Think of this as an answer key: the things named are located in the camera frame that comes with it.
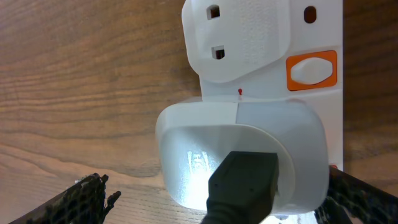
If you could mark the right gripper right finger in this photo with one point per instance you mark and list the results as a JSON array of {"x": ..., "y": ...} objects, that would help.
[{"x": 349, "y": 197}]

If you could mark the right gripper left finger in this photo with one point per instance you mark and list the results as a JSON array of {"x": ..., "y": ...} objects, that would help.
[{"x": 85, "y": 202}]

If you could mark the white power strip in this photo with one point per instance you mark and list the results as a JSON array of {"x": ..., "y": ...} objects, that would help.
[{"x": 271, "y": 50}]

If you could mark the white USB wall charger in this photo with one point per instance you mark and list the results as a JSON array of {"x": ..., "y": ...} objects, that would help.
[{"x": 195, "y": 137}]

